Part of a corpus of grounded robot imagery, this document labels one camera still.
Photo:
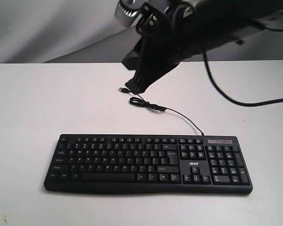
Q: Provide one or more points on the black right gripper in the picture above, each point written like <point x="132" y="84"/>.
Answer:
<point x="174" y="30"/>

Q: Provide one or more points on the black acer keyboard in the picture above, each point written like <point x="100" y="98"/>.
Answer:
<point x="147" y="164"/>

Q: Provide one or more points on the grey backdrop cloth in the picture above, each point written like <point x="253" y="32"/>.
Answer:
<point x="62" y="31"/>

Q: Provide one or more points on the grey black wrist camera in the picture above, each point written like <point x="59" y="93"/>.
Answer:
<point x="127" y="11"/>

